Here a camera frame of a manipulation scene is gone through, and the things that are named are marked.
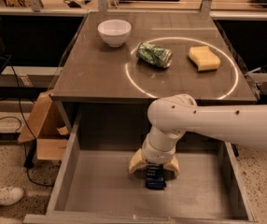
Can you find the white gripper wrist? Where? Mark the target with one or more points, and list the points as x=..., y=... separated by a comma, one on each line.
x=156, y=155

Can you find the dark blue rxbar wrapper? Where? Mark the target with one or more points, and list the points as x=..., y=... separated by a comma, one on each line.
x=155, y=176

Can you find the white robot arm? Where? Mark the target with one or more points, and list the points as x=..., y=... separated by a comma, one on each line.
x=172, y=117

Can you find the grey open drawer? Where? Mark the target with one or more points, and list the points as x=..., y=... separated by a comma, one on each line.
x=94, y=186

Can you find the grey counter cabinet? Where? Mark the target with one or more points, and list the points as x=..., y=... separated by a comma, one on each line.
x=95, y=72

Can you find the crushed green soda can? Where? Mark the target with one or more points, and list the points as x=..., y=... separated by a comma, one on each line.
x=154, y=55

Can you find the yellow sponge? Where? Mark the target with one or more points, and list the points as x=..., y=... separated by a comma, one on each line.
x=204, y=58

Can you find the brown cardboard box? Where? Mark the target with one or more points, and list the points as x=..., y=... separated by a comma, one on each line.
x=45, y=126

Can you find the white ceramic bowl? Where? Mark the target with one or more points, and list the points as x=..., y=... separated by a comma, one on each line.
x=114, y=32

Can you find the white sneaker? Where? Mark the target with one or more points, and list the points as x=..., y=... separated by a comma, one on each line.
x=10, y=195

